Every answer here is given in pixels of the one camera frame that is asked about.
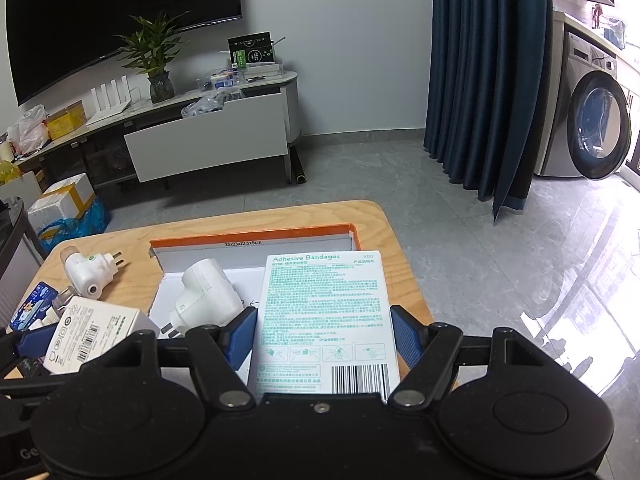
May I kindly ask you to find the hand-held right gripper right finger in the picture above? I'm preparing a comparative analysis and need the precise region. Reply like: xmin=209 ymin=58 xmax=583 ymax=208
xmin=387 ymin=305 xmax=541 ymax=408

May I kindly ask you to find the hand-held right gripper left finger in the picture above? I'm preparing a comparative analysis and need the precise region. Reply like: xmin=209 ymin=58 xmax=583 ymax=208
xmin=117 ymin=306 xmax=258 ymax=408

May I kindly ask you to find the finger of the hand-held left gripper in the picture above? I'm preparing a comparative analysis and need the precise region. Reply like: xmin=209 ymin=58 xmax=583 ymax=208
xmin=0 ymin=324 xmax=60 ymax=376

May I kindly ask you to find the orange cardboard box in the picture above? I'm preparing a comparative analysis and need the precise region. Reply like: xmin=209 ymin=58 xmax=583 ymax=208
xmin=149 ymin=223 xmax=362 ymax=341

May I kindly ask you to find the white rectangular carton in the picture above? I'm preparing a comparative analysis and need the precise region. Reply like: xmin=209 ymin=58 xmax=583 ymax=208
xmin=43 ymin=295 xmax=161 ymax=376

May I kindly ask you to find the white plug adapter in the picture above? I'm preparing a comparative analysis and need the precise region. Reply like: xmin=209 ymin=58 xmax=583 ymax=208
xmin=169 ymin=258 xmax=243 ymax=338

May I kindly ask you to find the teal bandage box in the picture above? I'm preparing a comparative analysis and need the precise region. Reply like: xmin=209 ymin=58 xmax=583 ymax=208
xmin=248 ymin=251 xmax=402 ymax=403

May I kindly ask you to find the white plug-in vaporizer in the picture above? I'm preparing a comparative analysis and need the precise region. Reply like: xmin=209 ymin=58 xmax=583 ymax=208
xmin=61 ymin=245 xmax=125 ymax=297

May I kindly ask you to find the dark glass-top side table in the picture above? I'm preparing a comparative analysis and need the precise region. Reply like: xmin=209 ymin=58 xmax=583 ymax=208
xmin=0 ymin=195 xmax=46 ymax=331

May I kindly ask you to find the blue plastic bag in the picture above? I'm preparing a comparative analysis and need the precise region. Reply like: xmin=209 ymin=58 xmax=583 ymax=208
xmin=37 ymin=197 xmax=111 ymax=253

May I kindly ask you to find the white box yellow tape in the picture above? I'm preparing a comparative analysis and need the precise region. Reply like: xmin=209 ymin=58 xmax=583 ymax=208
xmin=27 ymin=174 xmax=96 ymax=233

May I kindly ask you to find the black rolled mat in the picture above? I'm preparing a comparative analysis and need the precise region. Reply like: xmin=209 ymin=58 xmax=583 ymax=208
xmin=291 ymin=146 xmax=310 ymax=184

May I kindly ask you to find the television cabinet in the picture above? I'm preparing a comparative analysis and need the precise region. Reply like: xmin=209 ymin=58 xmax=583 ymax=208
xmin=0 ymin=71 xmax=301 ymax=196

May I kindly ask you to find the white cabinet drawer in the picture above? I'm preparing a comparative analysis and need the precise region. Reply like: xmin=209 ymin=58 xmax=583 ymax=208
xmin=124 ymin=86 xmax=290 ymax=183

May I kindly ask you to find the white plastic bag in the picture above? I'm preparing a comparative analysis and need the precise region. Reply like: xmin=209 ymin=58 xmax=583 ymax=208
xmin=6 ymin=105 xmax=51 ymax=157

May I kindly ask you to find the clear plastic bag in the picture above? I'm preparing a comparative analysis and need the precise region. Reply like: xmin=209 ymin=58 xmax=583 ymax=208
xmin=181 ymin=87 xmax=246 ymax=118

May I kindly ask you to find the white router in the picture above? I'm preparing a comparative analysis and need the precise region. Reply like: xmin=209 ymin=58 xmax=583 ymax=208
xmin=86 ymin=74 xmax=132 ymax=126

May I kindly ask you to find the blue curtain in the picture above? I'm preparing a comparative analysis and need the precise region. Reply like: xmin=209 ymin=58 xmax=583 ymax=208
xmin=424 ymin=0 xmax=555 ymax=223

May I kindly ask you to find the clear acrylic organiser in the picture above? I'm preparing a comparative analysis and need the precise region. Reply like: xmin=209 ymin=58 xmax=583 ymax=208
xmin=232 ymin=60 xmax=285 ymax=83

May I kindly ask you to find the washing machine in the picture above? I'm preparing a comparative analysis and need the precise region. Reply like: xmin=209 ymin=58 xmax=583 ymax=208
xmin=534 ymin=30 xmax=633 ymax=181

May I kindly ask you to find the black green product box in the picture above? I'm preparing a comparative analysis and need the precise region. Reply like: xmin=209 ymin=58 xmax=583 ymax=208
xmin=228 ymin=31 xmax=275 ymax=71

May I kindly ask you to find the potted plant in dark vase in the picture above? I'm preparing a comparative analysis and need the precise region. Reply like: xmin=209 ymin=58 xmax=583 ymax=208
xmin=114 ymin=10 xmax=193 ymax=105

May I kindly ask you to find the black television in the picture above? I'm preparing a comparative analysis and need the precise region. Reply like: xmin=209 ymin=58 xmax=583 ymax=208
xmin=4 ymin=0 xmax=244 ymax=107

